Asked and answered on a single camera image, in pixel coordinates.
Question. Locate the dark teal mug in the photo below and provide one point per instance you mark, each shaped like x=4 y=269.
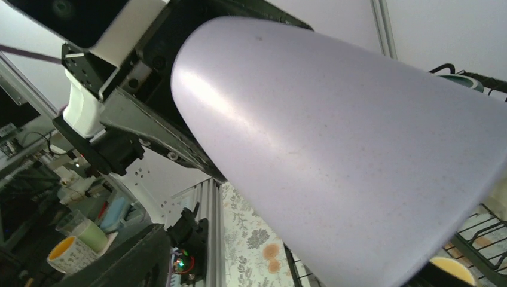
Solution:
x=465 y=81

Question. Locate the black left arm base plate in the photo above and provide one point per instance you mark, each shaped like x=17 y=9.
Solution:
x=189 y=239

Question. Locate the green cup in background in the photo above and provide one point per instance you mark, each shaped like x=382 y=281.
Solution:
x=78 y=225

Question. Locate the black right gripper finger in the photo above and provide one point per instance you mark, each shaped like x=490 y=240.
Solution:
x=141 y=260

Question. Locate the black wire dish rack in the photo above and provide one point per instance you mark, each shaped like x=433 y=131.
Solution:
x=480 y=244

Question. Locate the lavender plastic cup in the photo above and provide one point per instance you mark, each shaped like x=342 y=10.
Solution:
x=362 y=165

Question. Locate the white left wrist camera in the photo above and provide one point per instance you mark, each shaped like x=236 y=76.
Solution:
x=107 y=29

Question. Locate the white patterned mug yellow inside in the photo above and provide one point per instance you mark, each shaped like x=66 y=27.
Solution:
x=71 y=255

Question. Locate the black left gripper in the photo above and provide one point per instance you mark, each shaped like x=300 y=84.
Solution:
x=140 y=110

